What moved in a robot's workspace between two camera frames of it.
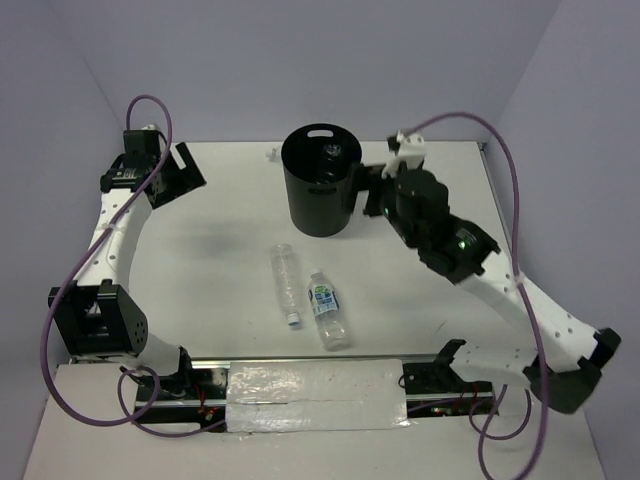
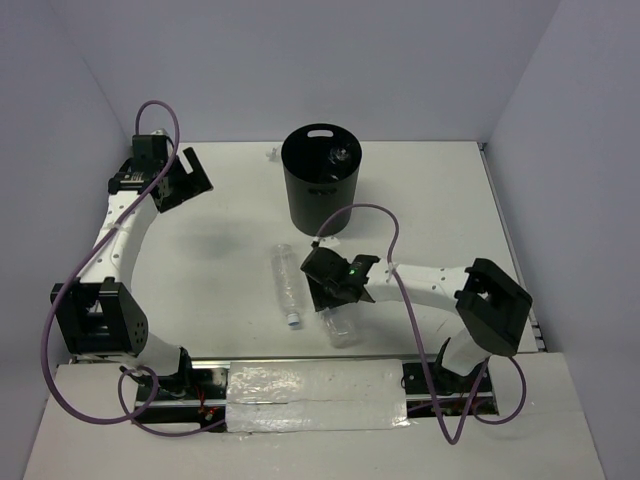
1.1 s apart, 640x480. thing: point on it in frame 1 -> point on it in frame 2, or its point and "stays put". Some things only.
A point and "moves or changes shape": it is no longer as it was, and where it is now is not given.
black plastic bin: (320, 164) stays put
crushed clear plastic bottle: (331, 153) moves or changes shape
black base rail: (199, 393) stays put
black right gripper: (365, 178) -> (321, 298)
